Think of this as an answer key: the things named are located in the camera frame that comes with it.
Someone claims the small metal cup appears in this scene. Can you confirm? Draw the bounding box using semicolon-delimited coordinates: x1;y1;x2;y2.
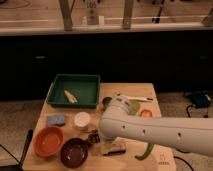
102;97;112;110

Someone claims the wooden frame post left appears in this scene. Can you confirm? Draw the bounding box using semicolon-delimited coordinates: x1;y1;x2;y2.
59;0;73;31

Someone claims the green chili pepper toy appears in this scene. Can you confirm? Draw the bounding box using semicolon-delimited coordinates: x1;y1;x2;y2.
135;143;154;160

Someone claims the orange bowl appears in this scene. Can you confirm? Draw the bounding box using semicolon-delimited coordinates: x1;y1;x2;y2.
33;126;64;158

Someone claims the dark teal floor box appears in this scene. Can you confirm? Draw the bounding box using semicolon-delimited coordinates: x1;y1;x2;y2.
184;91;211;108

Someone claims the orange toy fruit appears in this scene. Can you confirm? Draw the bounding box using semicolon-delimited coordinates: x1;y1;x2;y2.
140;109;152;117

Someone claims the black floor cable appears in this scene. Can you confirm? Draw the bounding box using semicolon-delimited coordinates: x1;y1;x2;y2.
173;103;213;171

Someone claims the green plastic tray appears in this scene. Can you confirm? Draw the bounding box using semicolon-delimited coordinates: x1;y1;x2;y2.
46;74;100;108

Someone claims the wooden frame post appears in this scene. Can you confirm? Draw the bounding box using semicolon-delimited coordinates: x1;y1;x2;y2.
122;0;134;29
59;0;73;31

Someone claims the brown grape bunch toy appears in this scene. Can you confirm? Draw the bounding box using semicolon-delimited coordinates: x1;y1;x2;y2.
86;130;100;146

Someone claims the white handled brush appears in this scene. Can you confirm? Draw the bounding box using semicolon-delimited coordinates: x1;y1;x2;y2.
118;94;153;102

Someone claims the blue sponge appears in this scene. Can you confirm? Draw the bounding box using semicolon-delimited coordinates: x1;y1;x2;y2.
46;115;65;126

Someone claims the wooden frame post right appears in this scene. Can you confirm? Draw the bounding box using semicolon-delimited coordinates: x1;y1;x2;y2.
122;0;134;29

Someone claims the green plastic cup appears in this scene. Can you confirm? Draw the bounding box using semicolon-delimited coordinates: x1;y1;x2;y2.
130;100;140;115

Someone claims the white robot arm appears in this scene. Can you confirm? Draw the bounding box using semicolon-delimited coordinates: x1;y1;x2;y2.
99;96;213;157

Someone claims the dark purple bowl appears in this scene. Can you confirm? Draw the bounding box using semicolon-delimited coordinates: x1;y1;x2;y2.
60;138;88;169

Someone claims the white background device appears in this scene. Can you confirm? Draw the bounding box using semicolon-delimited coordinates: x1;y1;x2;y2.
83;0;104;25

